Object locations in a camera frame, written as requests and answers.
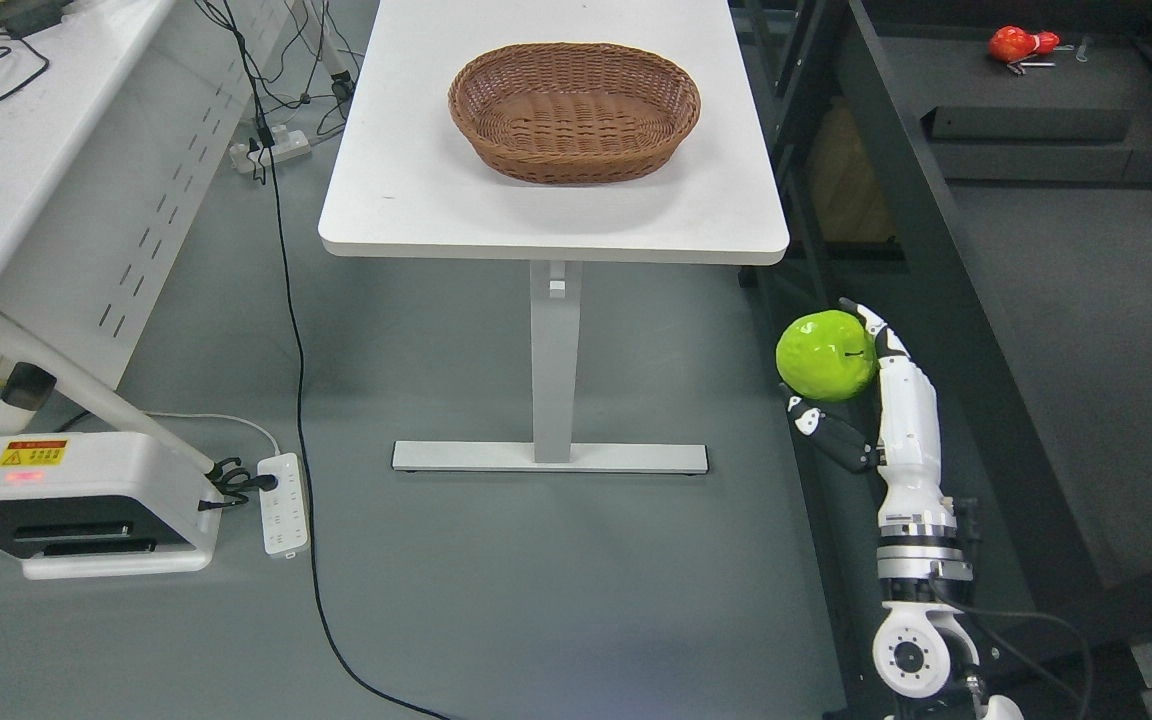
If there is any white box device warning label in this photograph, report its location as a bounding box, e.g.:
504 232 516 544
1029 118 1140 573
0 432 221 579

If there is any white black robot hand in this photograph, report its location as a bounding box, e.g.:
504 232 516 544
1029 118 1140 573
786 300 957 537

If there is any white perforated side desk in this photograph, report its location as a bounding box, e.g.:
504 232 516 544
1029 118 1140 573
0 1 291 473

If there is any far white power strip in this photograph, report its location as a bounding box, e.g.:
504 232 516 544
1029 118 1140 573
228 126 312 176

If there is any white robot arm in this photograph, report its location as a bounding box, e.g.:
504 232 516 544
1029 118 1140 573
872 511 1023 719

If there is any long black floor cable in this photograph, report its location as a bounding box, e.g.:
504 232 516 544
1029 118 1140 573
198 0 452 720

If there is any white standing desk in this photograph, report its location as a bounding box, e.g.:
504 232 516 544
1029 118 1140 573
317 1 790 475

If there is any green apple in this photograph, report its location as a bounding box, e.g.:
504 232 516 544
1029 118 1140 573
774 310 878 402

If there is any red toy fruit on shelf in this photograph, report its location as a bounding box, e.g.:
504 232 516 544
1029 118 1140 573
987 26 1061 65

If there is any brown wicker basket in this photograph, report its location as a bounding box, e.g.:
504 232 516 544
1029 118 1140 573
447 41 702 184

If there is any white floor power strip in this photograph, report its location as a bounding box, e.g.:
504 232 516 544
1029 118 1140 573
256 452 312 559

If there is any black power adapter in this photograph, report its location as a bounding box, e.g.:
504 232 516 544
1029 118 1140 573
0 0 70 38

